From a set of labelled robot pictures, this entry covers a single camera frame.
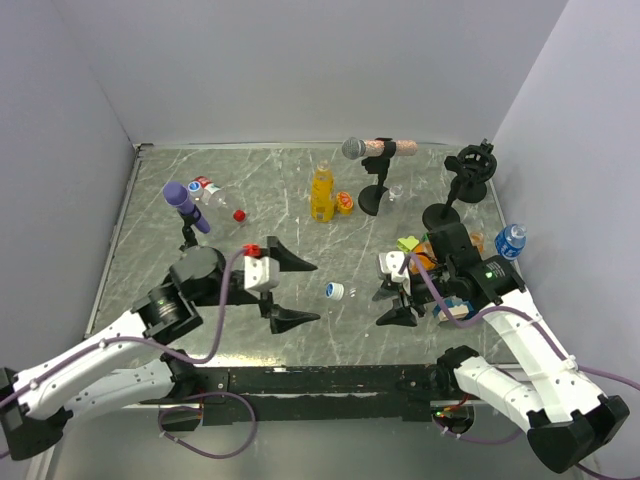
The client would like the blue label water bottle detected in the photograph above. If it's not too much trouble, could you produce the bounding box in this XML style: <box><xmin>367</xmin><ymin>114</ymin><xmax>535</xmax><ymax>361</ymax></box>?
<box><xmin>494</xmin><ymin>224</ymin><xmax>527</xmax><ymax>261</ymax></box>

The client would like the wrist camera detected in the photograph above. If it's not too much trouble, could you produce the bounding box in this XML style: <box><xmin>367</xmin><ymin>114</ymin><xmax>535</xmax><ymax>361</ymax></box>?
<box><xmin>377</xmin><ymin>251</ymin><xmax>411</xmax><ymax>295</ymax></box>
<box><xmin>244</xmin><ymin>244</ymin><xmax>280</xmax><ymax>293</ymax></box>

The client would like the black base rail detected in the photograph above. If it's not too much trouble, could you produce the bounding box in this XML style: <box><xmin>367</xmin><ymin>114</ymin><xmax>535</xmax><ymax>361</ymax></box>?
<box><xmin>137</xmin><ymin>363</ymin><xmax>496</xmax><ymax>429</ymax></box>

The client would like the blue white block toy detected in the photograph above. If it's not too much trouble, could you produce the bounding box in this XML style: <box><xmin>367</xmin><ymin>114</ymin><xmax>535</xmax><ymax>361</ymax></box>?
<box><xmin>432</xmin><ymin>298</ymin><xmax>475</xmax><ymax>322</ymax></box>

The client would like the black microphone stand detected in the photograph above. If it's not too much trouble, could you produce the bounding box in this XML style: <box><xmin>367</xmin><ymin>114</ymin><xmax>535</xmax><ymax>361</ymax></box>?
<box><xmin>422</xmin><ymin>139</ymin><xmax>497</xmax><ymax>231</ymax></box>
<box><xmin>358</xmin><ymin>157</ymin><xmax>393</xmax><ymax>216</ymax></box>
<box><xmin>179</xmin><ymin>213</ymin><xmax>198</xmax><ymax>252</ymax></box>

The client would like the clear bottle red cap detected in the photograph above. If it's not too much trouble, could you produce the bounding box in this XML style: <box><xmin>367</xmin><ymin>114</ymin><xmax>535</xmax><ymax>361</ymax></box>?
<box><xmin>194</xmin><ymin>176</ymin><xmax>248</xmax><ymax>226</ymax></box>

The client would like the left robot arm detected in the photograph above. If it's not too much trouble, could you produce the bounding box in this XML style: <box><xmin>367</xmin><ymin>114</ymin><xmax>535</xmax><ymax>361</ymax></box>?
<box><xmin>1</xmin><ymin>236</ymin><xmax>319</xmax><ymax>461</ymax></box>

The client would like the yellow juice bottle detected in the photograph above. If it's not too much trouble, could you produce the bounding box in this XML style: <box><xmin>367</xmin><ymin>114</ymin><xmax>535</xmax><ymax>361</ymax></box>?
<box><xmin>310</xmin><ymin>160</ymin><xmax>335</xmax><ymax>223</ymax></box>

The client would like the purple cable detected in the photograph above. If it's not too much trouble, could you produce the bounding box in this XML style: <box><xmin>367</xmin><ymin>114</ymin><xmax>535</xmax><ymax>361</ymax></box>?
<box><xmin>397</xmin><ymin>252</ymin><xmax>640</xmax><ymax>480</ymax></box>
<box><xmin>0</xmin><ymin>249</ymin><xmax>251</xmax><ymax>409</ymax></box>

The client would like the small clear open bottle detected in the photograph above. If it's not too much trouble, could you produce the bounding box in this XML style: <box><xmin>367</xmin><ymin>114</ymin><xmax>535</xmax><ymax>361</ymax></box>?
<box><xmin>388</xmin><ymin>185</ymin><xmax>404</xmax><ymax>203</ymax></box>

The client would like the purple microphone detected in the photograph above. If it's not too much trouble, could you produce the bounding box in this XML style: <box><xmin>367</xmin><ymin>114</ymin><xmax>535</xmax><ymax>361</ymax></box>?
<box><xmin>162</xmin><ymin>181</ymin><xmax>211</xmax><ymax>234</ymax></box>

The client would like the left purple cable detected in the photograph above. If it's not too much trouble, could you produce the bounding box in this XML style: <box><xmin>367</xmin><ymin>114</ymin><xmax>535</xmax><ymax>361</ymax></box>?
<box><xmin>0</xmin><ymin>249</ymin><xmax>251</xmax><ymax>409</ymax></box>

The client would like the silver head pink microphone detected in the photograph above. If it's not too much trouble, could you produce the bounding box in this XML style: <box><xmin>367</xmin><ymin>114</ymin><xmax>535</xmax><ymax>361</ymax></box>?
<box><xmin>341</xmin><ymin>137</ymin><xmax>418</xmax><ymax>160</ymax></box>

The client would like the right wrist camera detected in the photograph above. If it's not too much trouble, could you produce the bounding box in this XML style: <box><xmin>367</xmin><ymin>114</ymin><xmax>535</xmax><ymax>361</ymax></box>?
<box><xmin>377</xmin><ymin>251</ymin><xmax>411</xmax><ymax>295</ymax></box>

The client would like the yellow red toy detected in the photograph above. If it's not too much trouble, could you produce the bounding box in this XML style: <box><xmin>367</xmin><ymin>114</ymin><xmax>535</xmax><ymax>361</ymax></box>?
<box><xmin>336</xmin><ymin>191</ymin><xmax>354</xmax><ymax>215</ymax></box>

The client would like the center black microphone stand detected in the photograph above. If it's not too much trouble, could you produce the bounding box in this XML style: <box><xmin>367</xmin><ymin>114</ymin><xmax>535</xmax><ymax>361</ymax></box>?
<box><xmin>358</xmin><ymin>157</ymin><xmax>393</xmax><ymax>216</ymax></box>

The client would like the small black stand base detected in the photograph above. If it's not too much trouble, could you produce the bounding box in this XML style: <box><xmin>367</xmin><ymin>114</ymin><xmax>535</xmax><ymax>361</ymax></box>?
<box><xmin>458</xmin><ymin>183</ymin><xmax>488</xmax><ymax>204</ymax></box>

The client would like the left black microphone stand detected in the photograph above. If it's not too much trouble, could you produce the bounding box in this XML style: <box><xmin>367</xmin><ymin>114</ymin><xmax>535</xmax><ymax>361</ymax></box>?
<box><xmin>179</xmin><ymin>213</ymin><xmax>198</xmax><ymax>252</ymax></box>

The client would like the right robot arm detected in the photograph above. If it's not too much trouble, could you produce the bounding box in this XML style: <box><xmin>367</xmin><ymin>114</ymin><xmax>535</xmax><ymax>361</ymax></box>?
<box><xmin>376</xmin><ymin>223</ymin><xmax>630</xmax><ymax>473</ymax></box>

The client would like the right black microphone stand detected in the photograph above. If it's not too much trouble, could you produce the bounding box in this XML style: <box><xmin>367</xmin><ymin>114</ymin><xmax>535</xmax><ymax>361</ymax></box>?
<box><xmin>422</xmin><ymin>139</ymin><xmax>497</xmax><ymax>231</ymax></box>

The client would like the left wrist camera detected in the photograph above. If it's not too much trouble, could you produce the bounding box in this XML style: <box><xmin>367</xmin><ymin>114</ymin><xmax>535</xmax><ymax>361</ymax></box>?
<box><xmin>244</xmin><ymin>244</ymin><xmax>280</xmax><ymax>293</ymax></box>

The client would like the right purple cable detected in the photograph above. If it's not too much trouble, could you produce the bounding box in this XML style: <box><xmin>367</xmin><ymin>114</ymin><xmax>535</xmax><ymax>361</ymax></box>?
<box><xmin>397</xmin><ymin>252</ymin><xmax>640</xmax><ymax>480</ymax></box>

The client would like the green toy block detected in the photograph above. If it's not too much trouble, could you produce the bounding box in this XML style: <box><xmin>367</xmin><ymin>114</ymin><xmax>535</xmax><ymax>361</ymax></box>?
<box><xmin>396</xmin><ymin>236</ymin><xmax>420</xmax><ymax>253</ymax></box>

